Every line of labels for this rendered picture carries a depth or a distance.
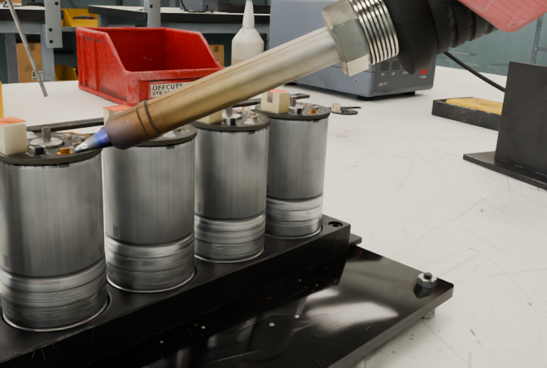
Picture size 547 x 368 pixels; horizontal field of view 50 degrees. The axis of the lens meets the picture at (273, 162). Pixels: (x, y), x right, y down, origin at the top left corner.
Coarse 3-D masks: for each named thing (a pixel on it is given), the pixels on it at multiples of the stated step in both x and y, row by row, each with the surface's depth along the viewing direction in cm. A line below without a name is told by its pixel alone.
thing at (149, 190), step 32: (128, 160) 14; (160, 160) 15; (192, 160) 15; (128, 192) 15; (160, 192) 15; (192, 192) 16; (128, 224) 15; (160, 224) 15; (192, 224) 16; (128, 256) 15; (160, 256) 15; (192, 256) 16; (128, 288) 16; (160, 288) 16
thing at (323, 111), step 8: (256, 104) 20; (304, 104) 20; (312, 104) 20; (264, 112) 19; (272, 112) 18; (288, 112) 19; (296, 112) 18; (304, 112) 19; (320, 112) 19; (328, 112) 19
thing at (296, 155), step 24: (288, 120) 18; (312, 120) 18; (288, 144) 18; (312, 144) 19; (288, 168) 19; (312, 168) 19; (288, 192) 19; (312, 192) 19; (288, 216) 19; (312, 216) 19
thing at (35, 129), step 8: (296, 96) 22; (304, 96) 22; (240, 104) 20; (248, 104) 20; (72, 120) 16; (80, 120) 16; (88, 120) 16; (96, 120) 16; (32, 128) 15; (40, 128) 15; (56, 128) 15; (64, 128) 15; (72, 128) 16; (80, 128) 16
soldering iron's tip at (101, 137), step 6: (102, 132) 13; (90, 138) 13; (96, 138) 13; (102, 138) 13; (108, 138) 13; (84, 144) 13; (90, 144) 13; (96, 144) 13; (102, 144) 13; (108, 144) 13; (78, 150) 13; (84, 150) 13; (90, 150) 13
